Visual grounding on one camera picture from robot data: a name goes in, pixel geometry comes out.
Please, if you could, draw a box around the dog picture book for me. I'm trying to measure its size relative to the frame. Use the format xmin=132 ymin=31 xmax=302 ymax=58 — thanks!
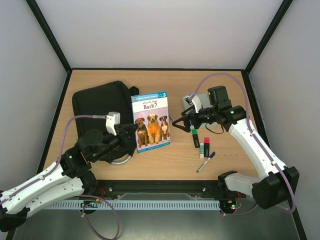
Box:
xmin=131 ymin=91 xmax=171 ymax=153

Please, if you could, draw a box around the black frame rail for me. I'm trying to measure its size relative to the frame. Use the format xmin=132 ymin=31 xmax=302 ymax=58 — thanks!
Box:
xmin=82 ymin=178 xmax=251 ymax=198

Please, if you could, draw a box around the purple cable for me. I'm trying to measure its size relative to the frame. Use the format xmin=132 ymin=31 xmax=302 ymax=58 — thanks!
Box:
xmin=193 ymin=72 xmax=297 ymax=216
xmin=0 ymin=114 xmax=121 ymax=240

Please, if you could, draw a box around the white glue stick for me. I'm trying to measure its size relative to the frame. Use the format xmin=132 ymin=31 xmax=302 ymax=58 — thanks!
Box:
xmin=199 ymin=142 xmax=205 ymax=159

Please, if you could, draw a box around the light blue cable duct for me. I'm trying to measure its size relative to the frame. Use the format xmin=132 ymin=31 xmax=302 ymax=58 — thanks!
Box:
xmin=46 ymin=200 xmax=220 ymax=211

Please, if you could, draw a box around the black student backpack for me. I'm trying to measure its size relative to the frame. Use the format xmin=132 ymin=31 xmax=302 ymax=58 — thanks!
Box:
xmin=72 ymin=80 xmax=140 ymax=163

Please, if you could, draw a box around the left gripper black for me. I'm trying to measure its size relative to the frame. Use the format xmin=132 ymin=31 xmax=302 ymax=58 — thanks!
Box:
xmin=92 ymin=123 xmax=139 ymax=162

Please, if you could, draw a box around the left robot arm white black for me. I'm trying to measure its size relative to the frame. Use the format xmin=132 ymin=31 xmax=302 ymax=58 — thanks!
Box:
xmin=0 ymin=123 xmax=138 ymax=232

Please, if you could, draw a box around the grey notebook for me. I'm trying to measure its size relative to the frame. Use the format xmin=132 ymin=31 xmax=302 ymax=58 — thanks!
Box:
xmin=181 ymin=93 xmax=212 ymax=128

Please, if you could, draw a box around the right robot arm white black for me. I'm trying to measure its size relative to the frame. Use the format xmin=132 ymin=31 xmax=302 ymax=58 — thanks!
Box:
xmin=172 ymin=86 xmax=299 ymax=209

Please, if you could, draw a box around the pink highlighter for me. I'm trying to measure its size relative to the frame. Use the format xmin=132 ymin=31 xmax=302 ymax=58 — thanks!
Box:
xmin=204 ymin=137 xmax=210 ymax=158

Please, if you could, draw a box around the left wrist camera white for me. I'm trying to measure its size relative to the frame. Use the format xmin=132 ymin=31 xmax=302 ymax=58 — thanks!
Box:
xmin=105 ymin=111 xmax=121 ymax=136

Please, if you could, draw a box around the blue capped marker pen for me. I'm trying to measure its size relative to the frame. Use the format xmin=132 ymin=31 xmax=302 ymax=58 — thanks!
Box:
xmin=196 ymin=151 xmax=216 ymax=173

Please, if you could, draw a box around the green highlighter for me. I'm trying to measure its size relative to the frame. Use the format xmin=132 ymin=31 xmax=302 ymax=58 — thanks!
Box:
xmin=190 ymin=126 xmax=200 ymax=148

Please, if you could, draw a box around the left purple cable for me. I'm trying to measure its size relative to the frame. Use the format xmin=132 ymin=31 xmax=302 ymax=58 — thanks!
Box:
xmin=0 ymin=114 xmax=121 ymax=240

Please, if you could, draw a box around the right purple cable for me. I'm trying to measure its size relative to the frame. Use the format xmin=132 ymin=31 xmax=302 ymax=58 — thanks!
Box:
xmin=193 ymin=72 xmax=297 ymax=216

